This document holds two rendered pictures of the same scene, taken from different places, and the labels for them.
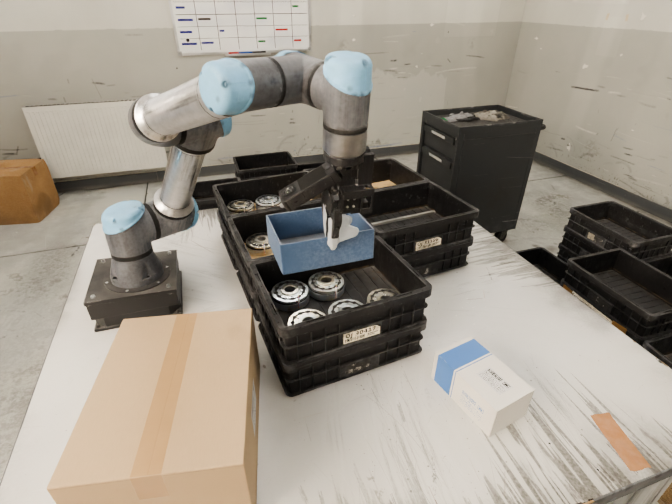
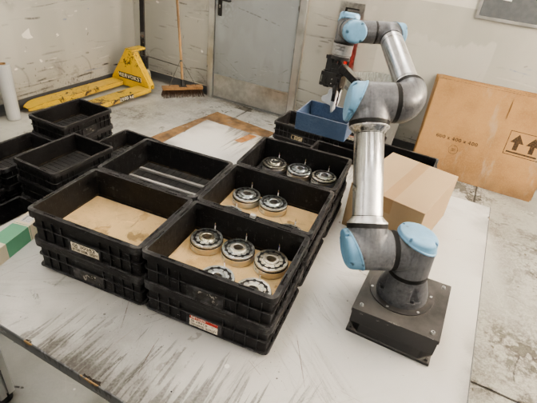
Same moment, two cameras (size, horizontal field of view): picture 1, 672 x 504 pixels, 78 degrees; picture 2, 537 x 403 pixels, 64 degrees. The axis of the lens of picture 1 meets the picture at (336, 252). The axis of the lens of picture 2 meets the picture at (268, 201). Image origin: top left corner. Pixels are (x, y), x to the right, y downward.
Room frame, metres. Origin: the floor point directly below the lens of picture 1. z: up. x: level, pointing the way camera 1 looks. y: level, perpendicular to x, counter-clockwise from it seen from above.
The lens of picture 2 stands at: (2.09, 0.95, 1.70)
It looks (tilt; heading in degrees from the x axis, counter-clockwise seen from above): 32 degrees down; 222
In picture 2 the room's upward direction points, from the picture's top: 7 degrees clockwise
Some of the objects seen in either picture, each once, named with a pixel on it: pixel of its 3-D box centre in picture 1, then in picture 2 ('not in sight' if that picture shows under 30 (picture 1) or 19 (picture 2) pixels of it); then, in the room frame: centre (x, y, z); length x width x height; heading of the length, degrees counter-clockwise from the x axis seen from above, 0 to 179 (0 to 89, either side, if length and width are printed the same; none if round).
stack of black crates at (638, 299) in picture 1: (614, 321); (70, 188); (1.35, -1.19, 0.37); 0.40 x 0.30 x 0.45; 18
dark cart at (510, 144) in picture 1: (469, 180); not in sight; (2.74, -0.93, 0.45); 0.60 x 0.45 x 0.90; 108
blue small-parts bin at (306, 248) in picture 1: (318, 236); (326, 120); (0.79, 0.04, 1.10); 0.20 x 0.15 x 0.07; 109
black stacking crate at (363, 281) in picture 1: (337, 294); (294, 174); (0.89, 0.00, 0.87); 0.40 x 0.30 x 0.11; 114
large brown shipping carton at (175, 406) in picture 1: (182, 410); (400, 200); (0.57, 0.33, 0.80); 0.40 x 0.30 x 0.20; 8
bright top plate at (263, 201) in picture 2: not in sight; (273, 202); (1.10, 0.09, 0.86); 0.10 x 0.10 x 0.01
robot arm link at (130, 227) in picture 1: (128, 227); (411, 249); (1.07, 0.61, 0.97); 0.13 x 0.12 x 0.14; 137
